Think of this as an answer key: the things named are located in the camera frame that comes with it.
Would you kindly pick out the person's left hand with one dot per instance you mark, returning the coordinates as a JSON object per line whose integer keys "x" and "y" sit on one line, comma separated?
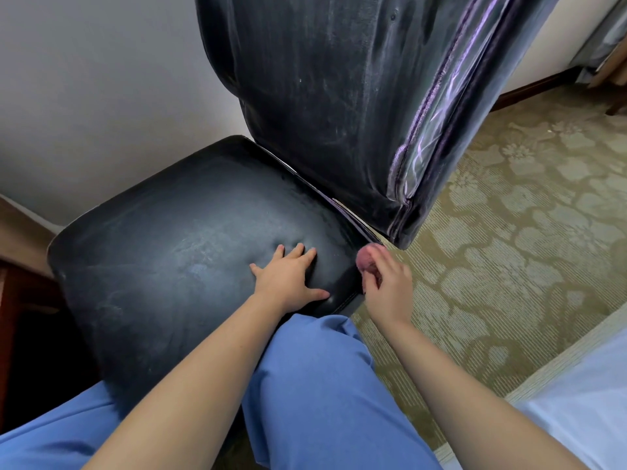
{"x": 284, "y": 283}

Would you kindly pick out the person's right hand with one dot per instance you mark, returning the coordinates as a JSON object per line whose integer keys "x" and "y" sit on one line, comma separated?
{"x": 394, "y": 293}

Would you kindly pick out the pink cleaning cloth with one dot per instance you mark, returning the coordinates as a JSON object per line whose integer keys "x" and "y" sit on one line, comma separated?
{"x": 366, "y": 256}

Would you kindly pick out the person's left forearm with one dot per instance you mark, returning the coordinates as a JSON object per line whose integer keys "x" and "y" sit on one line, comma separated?
{"x": 196, "y": 386}

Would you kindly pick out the person's right forearm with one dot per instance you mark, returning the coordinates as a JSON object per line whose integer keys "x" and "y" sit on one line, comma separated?
{"x": 470, "y": 406}

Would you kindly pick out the blue trousers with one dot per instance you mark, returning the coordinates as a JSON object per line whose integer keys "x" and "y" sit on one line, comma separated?
{"x": 313, "y": 386}

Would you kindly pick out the dark wooden baseboard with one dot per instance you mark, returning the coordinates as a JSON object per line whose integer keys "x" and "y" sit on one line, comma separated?
{"x": 534, "y": 88}

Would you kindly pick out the beige curtain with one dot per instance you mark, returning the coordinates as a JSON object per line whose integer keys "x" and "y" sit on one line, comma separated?
{"x": 24, "y": 242}

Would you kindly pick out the brown wooden nightstand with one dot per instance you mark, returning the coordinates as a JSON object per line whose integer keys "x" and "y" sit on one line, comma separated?
{"x": 7, "y": 308}

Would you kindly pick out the wooden furniture leg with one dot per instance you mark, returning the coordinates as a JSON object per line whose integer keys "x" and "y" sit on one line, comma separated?
{"x": 614, "y": 73}

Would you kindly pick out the grey curtain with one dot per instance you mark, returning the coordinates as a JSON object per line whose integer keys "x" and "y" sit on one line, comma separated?
{"x": 605, "y": 29}

